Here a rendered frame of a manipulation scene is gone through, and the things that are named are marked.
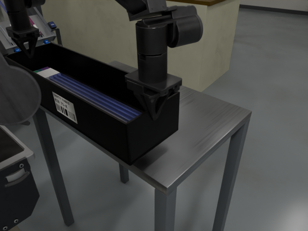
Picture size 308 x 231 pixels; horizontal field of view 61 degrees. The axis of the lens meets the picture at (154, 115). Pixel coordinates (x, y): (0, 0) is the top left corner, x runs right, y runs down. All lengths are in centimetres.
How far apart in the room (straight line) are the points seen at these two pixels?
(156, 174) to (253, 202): 114
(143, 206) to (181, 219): 23
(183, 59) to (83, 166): 141
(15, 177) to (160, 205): 34
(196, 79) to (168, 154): 197
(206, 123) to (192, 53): 178
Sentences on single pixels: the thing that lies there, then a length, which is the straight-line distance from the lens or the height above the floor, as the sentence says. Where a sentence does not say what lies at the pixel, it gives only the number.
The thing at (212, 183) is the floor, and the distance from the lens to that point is 176.
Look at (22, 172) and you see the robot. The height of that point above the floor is 87.
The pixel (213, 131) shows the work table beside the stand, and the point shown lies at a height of 80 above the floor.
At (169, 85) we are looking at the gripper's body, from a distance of 49.
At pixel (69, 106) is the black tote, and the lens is 68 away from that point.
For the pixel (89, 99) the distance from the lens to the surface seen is 74.
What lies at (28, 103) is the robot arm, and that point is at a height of 109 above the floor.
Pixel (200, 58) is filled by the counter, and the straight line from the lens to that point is 254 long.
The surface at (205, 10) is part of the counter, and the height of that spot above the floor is 81.
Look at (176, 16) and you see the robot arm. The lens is 51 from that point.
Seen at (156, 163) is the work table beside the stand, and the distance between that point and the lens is 68.
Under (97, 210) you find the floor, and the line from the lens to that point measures 162.
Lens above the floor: 126
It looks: 33 degrees down
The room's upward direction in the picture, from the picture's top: straight up
